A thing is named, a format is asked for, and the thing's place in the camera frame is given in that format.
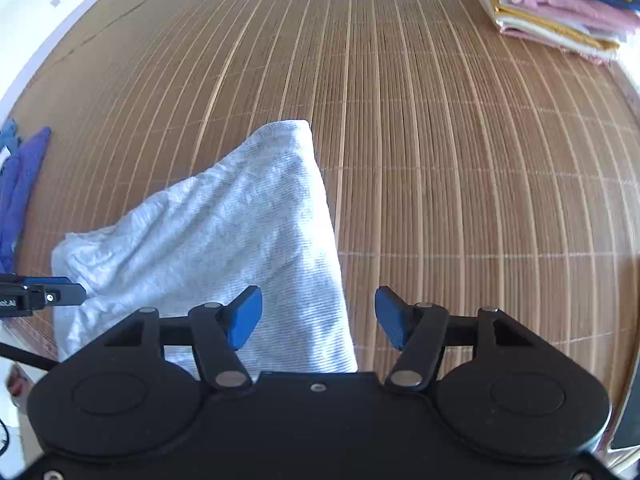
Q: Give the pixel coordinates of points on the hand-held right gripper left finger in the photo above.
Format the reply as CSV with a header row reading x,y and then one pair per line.
x,y
245,317

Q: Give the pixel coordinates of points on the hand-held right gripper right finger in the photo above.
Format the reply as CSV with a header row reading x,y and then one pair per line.
x,y
392,317

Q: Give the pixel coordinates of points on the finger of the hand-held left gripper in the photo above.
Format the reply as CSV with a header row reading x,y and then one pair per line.
x,y
57,294

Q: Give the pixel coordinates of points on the light grey pants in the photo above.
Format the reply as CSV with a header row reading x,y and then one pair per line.
x,y
225,220

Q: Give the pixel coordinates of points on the stack of folded clothes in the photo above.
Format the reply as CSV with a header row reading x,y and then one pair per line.
x,y
550,5

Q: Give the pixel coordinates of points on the purple knitted sweater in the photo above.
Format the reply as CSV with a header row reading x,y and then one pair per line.
x,y
20,185

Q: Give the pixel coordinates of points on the bamboo bed mat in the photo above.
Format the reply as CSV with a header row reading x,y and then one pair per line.
x,y
450,185

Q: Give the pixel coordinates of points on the blue garment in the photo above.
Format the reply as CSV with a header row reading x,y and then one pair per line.
x,y
7,135

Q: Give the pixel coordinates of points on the smartphone in clear case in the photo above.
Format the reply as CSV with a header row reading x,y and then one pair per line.
x,y
629,425

